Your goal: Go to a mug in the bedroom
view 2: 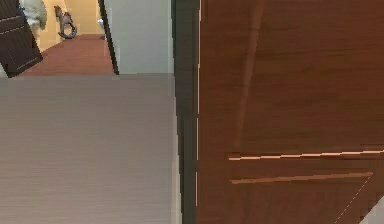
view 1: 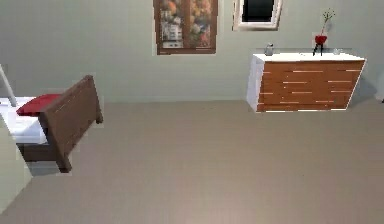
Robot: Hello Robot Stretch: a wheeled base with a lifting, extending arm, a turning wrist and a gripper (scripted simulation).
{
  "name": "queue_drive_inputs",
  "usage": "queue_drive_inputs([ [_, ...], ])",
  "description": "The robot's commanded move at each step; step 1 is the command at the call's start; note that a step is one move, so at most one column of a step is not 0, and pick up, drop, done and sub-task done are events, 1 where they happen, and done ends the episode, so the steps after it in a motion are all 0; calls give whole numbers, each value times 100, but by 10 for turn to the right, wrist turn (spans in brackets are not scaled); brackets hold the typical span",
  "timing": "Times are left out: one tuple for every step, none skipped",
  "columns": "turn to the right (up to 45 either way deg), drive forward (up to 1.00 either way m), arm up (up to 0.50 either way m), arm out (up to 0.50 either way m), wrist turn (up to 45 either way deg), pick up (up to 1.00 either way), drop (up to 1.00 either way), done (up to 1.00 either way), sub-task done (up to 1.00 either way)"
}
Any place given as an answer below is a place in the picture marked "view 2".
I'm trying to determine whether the brown wooden room door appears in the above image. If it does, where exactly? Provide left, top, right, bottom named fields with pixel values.
left=173, top=0, right=384, bottom=224

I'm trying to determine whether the pale grey-green house plant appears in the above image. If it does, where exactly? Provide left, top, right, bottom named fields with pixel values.
left=19, top=0, right=48, bottom=38

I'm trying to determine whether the dark brown room door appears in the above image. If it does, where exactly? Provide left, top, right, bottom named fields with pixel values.
left=0, top=0, right=44, bottom=79

